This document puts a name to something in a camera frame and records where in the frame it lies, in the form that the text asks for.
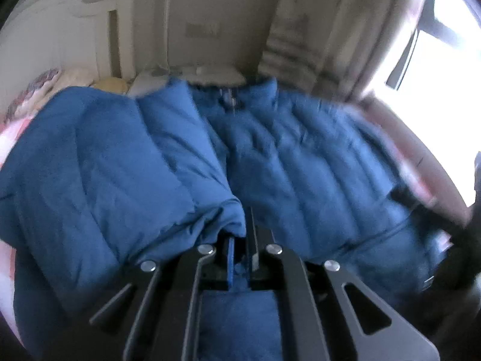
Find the cream fluffy pillow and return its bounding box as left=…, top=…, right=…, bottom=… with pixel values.
left=55, top=68, right=96, bottom=89

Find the dark framed window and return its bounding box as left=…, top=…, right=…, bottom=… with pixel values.
left=385, top=0, right=481, bottom=91

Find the patterned beige curtain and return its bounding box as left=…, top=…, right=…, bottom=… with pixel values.
left=258, top=0, right=426, bottom=103

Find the wall power socket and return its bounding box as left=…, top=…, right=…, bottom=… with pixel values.
left=185, top=22, right=221, bottom=38

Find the white standing lamp pole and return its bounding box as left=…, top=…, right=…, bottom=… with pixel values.
left=162, top=0, right=171, bottom=71

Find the blue quilted puffer jacket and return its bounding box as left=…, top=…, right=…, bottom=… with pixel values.
left=2, top=80, right=442, bottom=359

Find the yellow cushion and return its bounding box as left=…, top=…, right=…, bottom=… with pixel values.
left=91, top=77, right=129, bottom=94

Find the pink white checkered bed sheet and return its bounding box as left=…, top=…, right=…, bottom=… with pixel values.
left=0, top=116, right=38, bottom=309

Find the white wooden headboard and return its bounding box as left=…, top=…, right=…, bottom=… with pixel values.
left=1, top=0, right=136, bottom=110

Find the brown wooden window sill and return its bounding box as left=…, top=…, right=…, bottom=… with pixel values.
left=356, top=96, right=471, bottom=225

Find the white bedside table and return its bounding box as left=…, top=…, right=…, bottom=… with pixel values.
left=127, top=65, right=247, bottom=97

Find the colourful patterned pillow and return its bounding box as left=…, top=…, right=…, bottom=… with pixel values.
left=3, top=69, right=61, bottom=124

